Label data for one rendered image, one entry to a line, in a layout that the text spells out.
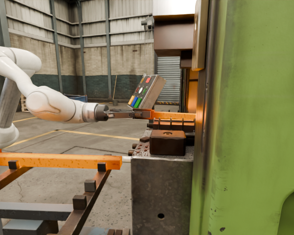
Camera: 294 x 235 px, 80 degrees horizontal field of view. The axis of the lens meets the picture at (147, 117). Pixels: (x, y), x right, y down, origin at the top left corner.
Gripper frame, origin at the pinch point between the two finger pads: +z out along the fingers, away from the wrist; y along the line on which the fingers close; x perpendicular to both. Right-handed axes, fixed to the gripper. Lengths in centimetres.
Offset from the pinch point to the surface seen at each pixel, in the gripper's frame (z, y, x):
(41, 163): -18.1, 39.8, -5.1
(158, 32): 7.3, 7.7, 30.9
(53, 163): -15.0, 39.6, -5.0
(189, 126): 19.2, 7.6, -3.1
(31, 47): -588, -653, 160
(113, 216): -35, -53, -102
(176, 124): 14.3, 7.5, -2.7
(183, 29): 15.9, 7.7, 31.6
